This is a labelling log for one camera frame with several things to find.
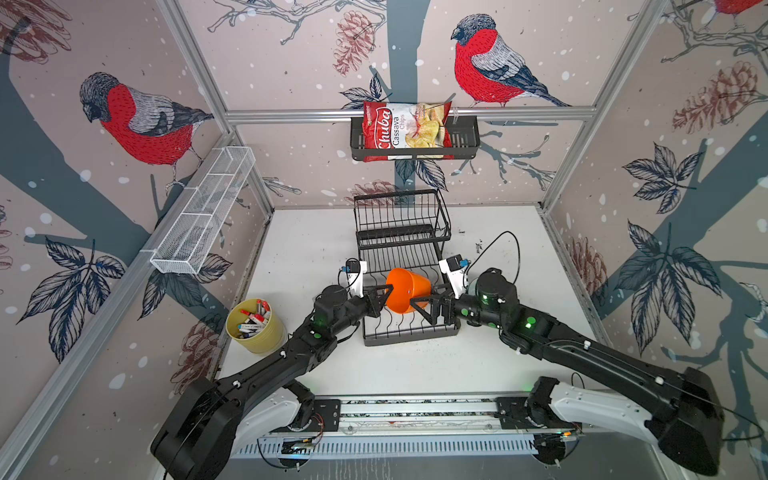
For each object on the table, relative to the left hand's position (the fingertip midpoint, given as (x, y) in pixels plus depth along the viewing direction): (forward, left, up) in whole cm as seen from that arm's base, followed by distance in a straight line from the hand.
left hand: (393, 289), depth 75 cm
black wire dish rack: (+32, -4, -17) cm, 37 cm away
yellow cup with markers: (-5, +38, -10) cm, 40 cm away
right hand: (-5, -5, +2) cm, 8 cm away
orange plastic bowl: (0, -4, +1) cm, 4 cm away
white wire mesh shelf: (+6, +51, +11) cm, 52 cm away
